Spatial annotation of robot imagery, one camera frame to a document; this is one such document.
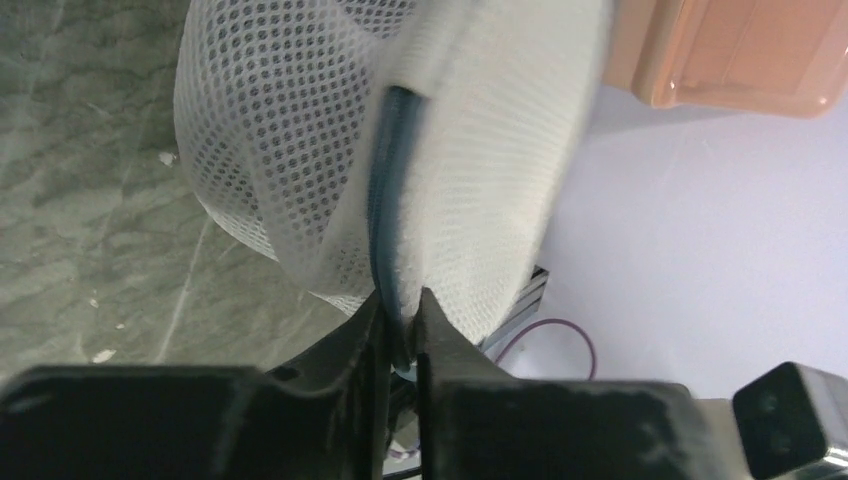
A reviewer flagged orange translucent plastic storage box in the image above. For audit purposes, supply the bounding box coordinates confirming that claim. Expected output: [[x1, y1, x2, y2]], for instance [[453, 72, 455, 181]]
[[602, 0, 847, 118]]

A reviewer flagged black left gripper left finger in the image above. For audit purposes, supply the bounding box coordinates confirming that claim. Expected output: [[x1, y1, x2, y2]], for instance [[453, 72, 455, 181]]
[[1, 297, 390, 479]]

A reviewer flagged white mesh blue zip laundry bag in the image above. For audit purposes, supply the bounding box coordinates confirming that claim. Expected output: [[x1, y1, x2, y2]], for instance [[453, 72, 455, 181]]
[[174, 1, 611, 342]]

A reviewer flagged aluminium extrusion rail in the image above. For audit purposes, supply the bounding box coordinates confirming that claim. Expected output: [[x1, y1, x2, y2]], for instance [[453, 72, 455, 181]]
[[478, 266, 549, 351]]

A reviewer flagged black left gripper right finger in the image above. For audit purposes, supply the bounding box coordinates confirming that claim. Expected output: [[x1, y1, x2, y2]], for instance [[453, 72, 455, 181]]
[[414, 290, 745, 479]]

